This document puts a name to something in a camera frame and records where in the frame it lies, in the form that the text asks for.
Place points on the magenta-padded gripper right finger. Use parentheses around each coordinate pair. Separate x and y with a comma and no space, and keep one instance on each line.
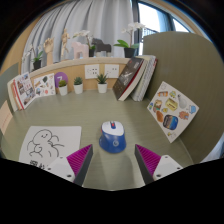
(163,166)

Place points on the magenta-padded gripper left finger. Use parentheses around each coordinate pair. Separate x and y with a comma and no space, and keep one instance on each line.
(63,166)

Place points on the blue and white computer mouse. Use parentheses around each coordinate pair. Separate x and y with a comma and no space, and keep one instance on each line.
(112,140)

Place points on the white mouse pad with drawing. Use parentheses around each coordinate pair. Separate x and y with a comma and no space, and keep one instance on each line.
(70,136)

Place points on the white card with colourful stickers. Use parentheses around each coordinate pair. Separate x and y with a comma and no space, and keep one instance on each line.
(171,110)

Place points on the small plant in white pot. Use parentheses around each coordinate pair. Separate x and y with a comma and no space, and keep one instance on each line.
(102,88)
(63,90)
(78,88)

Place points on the white illustrated picture card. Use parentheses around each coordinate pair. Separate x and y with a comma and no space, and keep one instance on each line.
(45,85)

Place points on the red-edged photo magazine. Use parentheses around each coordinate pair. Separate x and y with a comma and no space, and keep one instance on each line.
(25,90)

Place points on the white spiral-bound books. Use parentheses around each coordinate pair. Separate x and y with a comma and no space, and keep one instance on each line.
(146,78)

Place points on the purple round sign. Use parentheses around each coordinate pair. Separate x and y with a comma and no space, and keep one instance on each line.
(61,77)

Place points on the white book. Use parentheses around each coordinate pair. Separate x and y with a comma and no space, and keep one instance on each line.
(11,93)

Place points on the black book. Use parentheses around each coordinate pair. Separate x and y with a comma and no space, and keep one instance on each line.
(128,78)

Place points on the green desk partition panel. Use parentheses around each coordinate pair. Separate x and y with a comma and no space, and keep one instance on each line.
(186,63)
(8,80)

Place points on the white orchid in black pot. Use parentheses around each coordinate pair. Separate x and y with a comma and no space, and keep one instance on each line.
(37,64)
(129,52)
(91,52)

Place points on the pink horse figurine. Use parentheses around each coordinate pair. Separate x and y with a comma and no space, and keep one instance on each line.
(80,50)

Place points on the wooden hand model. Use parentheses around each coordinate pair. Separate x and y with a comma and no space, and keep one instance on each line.
(49,46)

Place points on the wooden mannequin figure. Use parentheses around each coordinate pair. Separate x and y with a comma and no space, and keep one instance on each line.
(64,41)

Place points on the black horse figurine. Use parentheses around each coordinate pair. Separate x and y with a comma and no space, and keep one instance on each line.
(101,45)

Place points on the dark-framed window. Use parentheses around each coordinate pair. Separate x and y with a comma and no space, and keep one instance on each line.
(150,20)

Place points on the grey curtain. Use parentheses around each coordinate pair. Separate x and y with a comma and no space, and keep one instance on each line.
(100,20)

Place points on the white wall socket panel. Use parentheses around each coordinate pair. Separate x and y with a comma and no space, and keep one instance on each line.
(112,71)
(92,71)

